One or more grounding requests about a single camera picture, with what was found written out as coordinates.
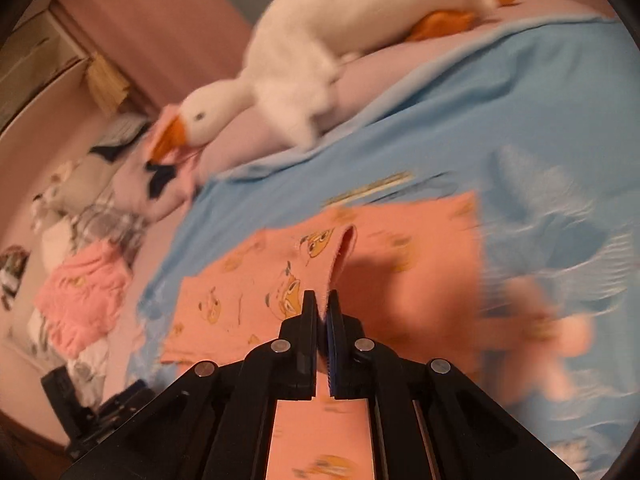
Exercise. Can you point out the blue printed blanket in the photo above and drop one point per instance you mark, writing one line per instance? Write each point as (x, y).
(475, 110)

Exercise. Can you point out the lilac folded cloth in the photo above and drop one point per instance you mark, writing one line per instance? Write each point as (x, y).
(135, 185)

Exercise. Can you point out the pink crumpled garment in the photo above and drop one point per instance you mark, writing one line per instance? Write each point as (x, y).
(82, 295)

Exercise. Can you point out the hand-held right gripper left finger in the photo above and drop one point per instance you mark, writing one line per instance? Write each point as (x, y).
(311, 330)

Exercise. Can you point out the multicoloured patterned cloth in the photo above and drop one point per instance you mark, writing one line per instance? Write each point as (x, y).
(12, 272)

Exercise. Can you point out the white goose plush toy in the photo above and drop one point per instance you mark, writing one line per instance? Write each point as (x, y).
(310, 50)

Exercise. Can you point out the grey plaid cloth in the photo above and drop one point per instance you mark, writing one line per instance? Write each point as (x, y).
(107, 225)

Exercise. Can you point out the striped cloth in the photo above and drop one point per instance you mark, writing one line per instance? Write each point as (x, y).
(122, 130)

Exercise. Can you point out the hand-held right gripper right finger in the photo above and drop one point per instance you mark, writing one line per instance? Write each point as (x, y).
(331, 345)

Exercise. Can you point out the white grey floral cloth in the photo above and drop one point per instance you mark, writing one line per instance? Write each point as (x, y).
(90, 370)

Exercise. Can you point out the lilac long pillow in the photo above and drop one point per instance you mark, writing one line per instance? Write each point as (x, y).
(365, 75)

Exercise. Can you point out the orange cartoon print garment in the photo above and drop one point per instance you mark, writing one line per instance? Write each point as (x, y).
(400, 280)

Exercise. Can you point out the yellow fringed cloth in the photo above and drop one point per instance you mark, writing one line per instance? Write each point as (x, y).
(107, 80)

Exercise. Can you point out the grey pillow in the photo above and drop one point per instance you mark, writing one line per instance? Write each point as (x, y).
(90, 175)

